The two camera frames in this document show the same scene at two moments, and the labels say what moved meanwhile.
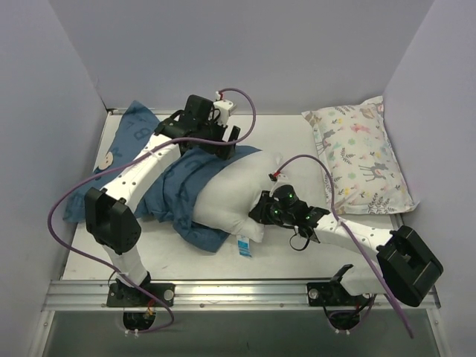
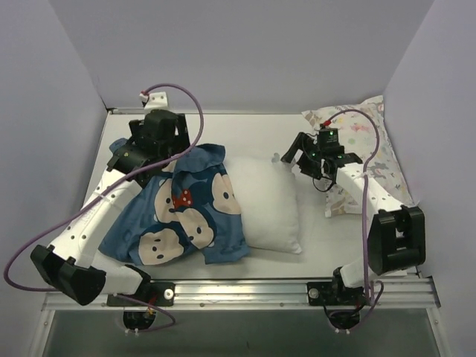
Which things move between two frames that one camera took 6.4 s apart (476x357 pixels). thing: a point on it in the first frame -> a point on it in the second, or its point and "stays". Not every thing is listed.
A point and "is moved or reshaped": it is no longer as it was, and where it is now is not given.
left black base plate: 132,297 stays
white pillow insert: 228,193 is moved or reshaped
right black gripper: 260,210 -> 307,158
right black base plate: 331,294 stays
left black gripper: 230,134 -> 180,132
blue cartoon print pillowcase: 172,198 is moved or reshaped
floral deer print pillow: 355,145 stays
